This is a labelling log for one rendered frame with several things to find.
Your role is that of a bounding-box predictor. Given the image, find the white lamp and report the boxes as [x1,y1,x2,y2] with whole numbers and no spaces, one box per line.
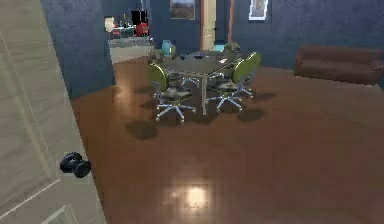
[104,16,116,34]

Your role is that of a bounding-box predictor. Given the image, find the black round door knob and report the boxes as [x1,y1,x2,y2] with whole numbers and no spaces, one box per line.
[59,152,92,179]

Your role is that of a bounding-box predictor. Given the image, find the black television set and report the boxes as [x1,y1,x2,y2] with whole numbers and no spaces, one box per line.
[130,10,149,25]

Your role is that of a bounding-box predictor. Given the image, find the teal bin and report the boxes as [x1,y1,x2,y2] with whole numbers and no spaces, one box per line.
[161,39,175,57]

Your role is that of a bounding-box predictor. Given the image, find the white framed picture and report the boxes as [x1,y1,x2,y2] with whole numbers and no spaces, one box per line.
[248,0,269,21]

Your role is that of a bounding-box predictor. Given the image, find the red chair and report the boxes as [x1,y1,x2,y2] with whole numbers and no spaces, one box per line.
[134,22,150,38]

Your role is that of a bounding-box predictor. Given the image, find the pale wooden room door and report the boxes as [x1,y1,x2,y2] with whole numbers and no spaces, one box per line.
[199,0,218,52]
[0,0,108,224]

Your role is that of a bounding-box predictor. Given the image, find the brown sofa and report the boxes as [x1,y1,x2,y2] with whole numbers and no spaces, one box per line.
[293,45,384,86]

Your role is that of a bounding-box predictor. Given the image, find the dark grey table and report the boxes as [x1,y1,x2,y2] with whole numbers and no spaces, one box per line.
[159,49,245,116]

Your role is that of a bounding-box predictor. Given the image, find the dark framed landscape picture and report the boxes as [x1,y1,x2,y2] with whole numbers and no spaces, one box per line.
[169,0,196,21]

